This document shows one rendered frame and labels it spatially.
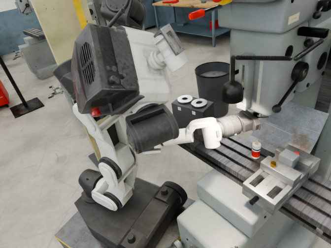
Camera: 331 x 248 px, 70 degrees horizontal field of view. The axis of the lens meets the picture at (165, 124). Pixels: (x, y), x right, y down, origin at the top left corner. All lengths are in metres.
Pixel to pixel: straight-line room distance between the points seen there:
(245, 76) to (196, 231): 0.76
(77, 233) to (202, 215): 0.95
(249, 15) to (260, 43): 0.10
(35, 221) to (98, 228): 1.17
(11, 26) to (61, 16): 7.33
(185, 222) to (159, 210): 0.32
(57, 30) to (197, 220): 1.81
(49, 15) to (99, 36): 1.54
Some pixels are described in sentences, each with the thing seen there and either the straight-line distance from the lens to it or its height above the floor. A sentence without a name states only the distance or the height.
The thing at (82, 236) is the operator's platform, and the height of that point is 0.40.
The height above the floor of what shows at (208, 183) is 0.89.
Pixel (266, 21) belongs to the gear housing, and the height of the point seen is 1.67.
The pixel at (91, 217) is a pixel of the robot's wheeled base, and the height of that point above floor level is 0.57.
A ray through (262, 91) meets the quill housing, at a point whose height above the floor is 1.42.
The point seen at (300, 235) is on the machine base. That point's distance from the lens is 1.99.
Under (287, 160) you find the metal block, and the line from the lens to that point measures 1.12.
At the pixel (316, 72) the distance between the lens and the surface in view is 1.14.
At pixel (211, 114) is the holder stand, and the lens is 1.38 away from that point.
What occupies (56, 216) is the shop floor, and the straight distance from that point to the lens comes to 2.63.
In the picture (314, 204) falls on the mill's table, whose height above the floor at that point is 0.97.
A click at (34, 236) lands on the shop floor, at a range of 2.61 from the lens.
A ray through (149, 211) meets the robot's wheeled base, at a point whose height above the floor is 0.59.
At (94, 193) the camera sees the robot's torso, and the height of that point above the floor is 0.72.
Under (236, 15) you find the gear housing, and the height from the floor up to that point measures 1.67.
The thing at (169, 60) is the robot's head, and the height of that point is 1.61.
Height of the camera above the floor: 1.86
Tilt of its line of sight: 35 degrees down
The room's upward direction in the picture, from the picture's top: 10 degrees counter-clockwise
